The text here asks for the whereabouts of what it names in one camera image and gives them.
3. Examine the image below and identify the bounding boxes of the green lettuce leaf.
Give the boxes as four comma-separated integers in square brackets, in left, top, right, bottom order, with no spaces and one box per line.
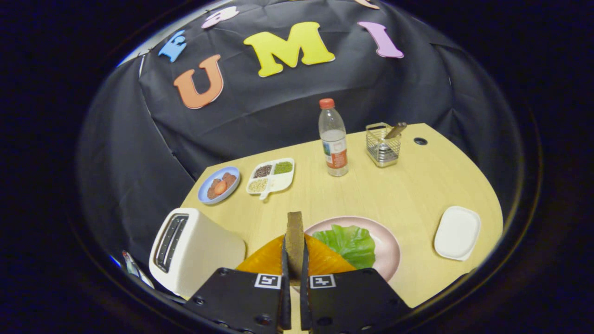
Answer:
[312,225,376,270]

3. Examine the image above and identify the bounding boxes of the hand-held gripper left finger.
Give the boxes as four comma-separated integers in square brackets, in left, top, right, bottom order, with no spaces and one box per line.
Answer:
[185,234,292,334]

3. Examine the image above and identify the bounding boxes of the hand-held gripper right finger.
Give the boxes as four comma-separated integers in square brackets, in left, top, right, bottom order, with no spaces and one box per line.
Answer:
[299,234,413,334]

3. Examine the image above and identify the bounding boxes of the white toaster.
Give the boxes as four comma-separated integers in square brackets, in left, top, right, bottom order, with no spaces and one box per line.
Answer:
[148,207,246,299]

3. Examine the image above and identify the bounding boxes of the pink round plate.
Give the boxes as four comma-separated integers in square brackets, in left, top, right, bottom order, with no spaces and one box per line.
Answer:
[290,216,401,290]

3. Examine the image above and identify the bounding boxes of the wooden handled utensil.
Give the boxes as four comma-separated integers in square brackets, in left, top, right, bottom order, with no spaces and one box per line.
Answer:
[383,122,408,140]

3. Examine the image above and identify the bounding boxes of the metal wire utensil holder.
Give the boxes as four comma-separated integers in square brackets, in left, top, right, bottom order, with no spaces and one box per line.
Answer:
[365,122,402,168]

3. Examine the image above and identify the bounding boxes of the clear water bottle red cap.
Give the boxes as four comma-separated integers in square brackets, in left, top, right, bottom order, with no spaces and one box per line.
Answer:
[318,98,349,177]

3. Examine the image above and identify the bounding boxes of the white toaster cable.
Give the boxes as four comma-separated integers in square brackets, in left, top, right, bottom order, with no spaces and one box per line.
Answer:
[122,250,155,289]

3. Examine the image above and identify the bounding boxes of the white divided tray with grains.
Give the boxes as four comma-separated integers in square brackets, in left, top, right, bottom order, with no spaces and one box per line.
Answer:
[246,158,296,200]

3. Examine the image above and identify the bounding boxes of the white square plate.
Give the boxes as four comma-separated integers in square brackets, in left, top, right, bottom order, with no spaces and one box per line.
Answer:
[434,206,481,261]

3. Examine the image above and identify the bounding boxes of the red and brown food slices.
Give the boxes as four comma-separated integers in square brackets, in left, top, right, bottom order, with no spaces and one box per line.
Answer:
[207,172,237,200]

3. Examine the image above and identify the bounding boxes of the blue round plate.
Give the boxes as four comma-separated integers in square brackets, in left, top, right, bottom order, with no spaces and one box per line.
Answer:
[198,166,241,205]

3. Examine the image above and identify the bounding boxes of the brown bread slice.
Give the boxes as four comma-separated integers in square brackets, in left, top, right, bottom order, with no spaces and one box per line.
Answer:
[285,212,305,286]

